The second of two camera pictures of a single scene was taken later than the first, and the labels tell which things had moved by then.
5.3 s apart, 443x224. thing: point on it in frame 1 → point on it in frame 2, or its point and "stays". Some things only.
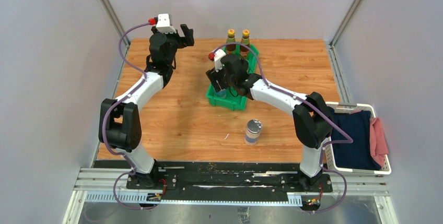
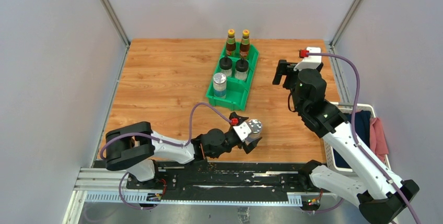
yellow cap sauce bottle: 245,45 stays
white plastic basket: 337,107 stays
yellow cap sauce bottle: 231,43 stays
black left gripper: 182,42 → 247,148
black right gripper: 214,76 → 283,68
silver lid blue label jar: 253,128 stays
